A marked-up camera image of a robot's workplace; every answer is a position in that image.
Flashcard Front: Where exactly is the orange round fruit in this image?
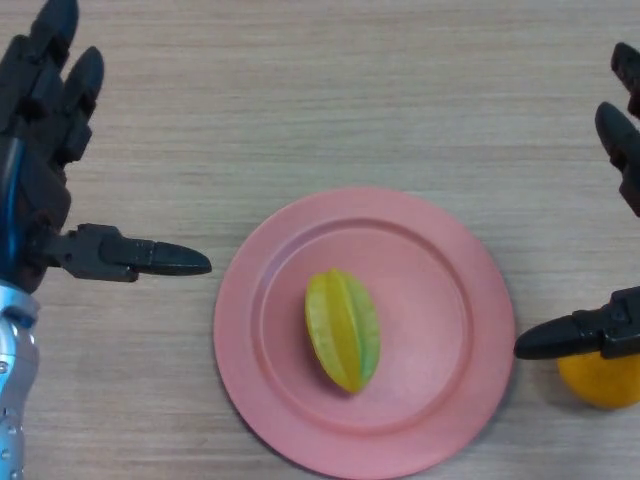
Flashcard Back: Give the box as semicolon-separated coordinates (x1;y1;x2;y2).
557;349;640;411

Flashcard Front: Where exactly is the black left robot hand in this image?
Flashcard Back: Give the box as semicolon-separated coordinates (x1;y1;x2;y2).
0;0;213;296

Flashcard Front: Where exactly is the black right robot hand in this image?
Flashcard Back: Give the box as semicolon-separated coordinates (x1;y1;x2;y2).
514;42;640;361

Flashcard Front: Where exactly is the pink round plate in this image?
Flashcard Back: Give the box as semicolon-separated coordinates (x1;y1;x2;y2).
213;187;516;480

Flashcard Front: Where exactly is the yellow green starfruit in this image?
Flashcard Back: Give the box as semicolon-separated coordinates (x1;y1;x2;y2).
304;268;382;396

